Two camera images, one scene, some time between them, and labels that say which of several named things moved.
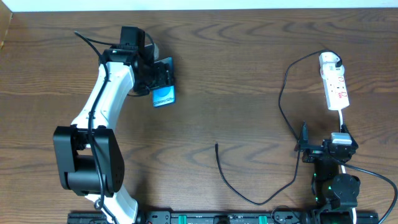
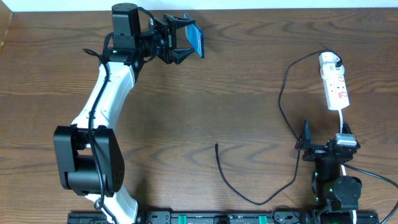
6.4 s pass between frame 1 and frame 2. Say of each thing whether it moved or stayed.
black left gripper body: moved
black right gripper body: stayed
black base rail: stayed
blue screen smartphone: moved
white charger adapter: stayed
